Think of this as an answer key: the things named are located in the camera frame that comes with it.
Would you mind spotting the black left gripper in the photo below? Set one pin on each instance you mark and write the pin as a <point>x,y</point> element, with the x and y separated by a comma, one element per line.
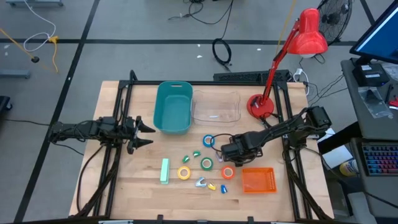
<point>129,133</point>

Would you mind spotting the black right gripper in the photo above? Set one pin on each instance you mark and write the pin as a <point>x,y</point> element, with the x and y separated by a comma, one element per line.
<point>239,146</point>

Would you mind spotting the lilac staple remover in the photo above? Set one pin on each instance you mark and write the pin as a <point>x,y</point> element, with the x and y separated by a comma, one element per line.
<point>219,158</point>

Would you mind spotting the orange tape roll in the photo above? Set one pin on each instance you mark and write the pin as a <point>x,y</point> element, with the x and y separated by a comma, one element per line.
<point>223,172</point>

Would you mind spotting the blue tape roll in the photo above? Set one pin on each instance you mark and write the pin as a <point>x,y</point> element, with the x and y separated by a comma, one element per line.
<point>203,141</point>

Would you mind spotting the mint green stapler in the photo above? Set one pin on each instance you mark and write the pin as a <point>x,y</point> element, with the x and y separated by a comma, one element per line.
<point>164,171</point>

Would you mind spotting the green mini stapler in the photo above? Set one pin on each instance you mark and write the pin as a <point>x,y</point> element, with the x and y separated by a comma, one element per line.
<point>196,153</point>
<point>186,159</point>

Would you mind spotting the blue mini stapler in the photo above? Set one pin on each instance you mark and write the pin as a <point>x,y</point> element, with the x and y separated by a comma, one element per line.
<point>223,189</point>

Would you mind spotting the yellow tape roll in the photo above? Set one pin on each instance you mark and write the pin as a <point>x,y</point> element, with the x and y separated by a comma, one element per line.
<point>179,173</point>

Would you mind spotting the silver staple remover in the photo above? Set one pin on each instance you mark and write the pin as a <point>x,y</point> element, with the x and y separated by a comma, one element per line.
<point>197,184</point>

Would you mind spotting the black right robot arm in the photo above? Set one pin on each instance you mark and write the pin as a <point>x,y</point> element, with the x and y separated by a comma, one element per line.
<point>280,127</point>

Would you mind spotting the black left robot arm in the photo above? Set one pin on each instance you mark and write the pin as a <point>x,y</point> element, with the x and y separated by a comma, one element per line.
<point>90,129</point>

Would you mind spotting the green tape roll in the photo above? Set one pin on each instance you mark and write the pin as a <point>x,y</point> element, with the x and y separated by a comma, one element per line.
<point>201,164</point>

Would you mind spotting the teal plastic bin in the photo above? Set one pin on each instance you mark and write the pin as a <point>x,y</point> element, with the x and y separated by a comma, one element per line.
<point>172,115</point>

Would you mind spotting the orange mesh basket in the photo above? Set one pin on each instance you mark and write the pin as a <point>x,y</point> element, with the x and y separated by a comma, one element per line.
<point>258,180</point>

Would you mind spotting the clear plastic tray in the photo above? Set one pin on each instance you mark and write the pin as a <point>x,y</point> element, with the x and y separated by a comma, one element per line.
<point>217,105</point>

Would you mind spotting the black power strip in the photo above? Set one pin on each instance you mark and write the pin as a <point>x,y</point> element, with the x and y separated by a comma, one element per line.
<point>242,76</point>

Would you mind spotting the white power adapter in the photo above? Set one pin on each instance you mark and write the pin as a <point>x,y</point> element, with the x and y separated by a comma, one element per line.
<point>298,72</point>

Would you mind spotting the white paper sheet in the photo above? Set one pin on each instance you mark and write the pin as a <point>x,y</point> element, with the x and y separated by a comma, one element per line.
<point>337,157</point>

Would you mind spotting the yellow wipes container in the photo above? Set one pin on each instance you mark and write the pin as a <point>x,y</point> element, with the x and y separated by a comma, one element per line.
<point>347,168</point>

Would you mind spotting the grey side desk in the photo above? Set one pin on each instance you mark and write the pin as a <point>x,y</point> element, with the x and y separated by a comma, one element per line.
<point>349,99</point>

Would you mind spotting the red desk lamp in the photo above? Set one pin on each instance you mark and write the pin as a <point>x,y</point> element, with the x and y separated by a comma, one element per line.
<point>308,34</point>

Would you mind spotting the clear plastic bag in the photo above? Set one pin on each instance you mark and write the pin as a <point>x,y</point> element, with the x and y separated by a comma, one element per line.
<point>373,102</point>

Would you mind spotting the backlit black keyboard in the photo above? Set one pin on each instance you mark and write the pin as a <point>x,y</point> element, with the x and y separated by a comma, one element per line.
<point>381,160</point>

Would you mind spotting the black caster base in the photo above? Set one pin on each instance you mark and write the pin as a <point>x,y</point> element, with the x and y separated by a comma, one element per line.
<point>4,104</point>

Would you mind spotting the grey metal floor base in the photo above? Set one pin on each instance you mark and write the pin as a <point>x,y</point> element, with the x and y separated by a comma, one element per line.
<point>14,74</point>
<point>34,2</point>

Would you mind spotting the black mini computer box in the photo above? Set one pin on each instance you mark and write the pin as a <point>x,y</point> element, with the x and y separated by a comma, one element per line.
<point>370,74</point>

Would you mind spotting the black floor fan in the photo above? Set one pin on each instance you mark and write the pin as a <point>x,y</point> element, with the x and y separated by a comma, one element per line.
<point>334,18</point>

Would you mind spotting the black computer monitor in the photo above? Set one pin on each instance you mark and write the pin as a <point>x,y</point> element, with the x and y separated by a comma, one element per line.
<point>382,37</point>

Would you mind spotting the black aluminium table frame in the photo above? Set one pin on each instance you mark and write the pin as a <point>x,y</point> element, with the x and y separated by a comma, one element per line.
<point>205,83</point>

